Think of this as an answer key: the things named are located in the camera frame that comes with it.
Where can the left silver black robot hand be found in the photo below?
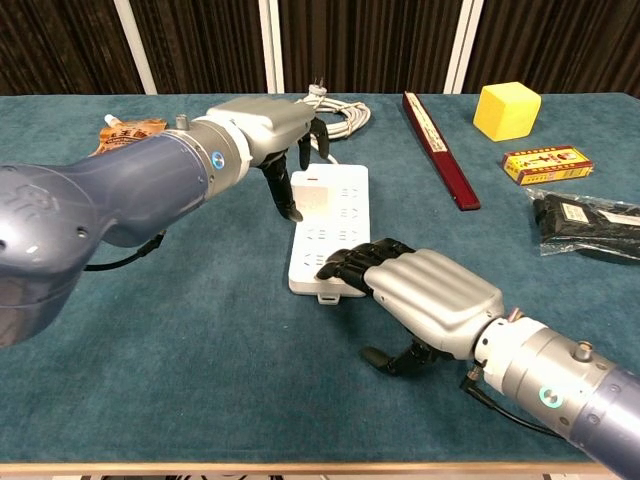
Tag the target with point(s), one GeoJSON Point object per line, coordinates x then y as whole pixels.
{"type": "Point", "coordinates": [265, 125]}

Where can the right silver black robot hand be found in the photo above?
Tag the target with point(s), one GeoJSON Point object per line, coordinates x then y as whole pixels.
{"type": "Point", "coordinates": [435, 295]}

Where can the white plug adapter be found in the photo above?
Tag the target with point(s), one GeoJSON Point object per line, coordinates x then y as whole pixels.
{"type": "Point", "coordinates": [307, 195]}

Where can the white power strip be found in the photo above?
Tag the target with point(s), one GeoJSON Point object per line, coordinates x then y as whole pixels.
{"type": "Point", "coordinates": [345, 220]}

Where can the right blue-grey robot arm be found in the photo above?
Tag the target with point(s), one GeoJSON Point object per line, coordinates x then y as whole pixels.
{"type": "Point", "coordinates": [575, 390]}

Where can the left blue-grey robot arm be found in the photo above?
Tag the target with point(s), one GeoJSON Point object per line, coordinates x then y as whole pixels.
{"type": "Point", "coordinates": [100, 200]}

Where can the dark red folded fan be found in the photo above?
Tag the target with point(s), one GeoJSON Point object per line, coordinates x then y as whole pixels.
{"type": "Point", "coordinates": [442, 155]}

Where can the orange sauce pouch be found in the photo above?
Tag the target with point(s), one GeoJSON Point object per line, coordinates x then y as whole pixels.
{"type": "Point", "coordinates": [125, 135]}

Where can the black gloves in plastic bag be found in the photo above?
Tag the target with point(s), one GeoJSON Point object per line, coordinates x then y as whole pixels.
{"type": "Point", "coordinates": [585, 225]}

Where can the yellow red small box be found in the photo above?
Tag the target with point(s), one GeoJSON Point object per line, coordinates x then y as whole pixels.
{"type": "Point", "coordinates": [547, 165]}

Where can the yellow foam cube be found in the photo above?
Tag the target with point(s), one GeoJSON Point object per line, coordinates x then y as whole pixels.
{"type": "Point", "coordinates": [505, 112]}

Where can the teal table cloth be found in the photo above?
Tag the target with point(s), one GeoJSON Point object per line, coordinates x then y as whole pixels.
{"type": "Point", "coordinates": [200, 350]}

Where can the white double screen frame post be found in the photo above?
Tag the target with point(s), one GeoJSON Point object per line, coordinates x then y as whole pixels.
{"type": "Point", "coordinates": [271, 45]}

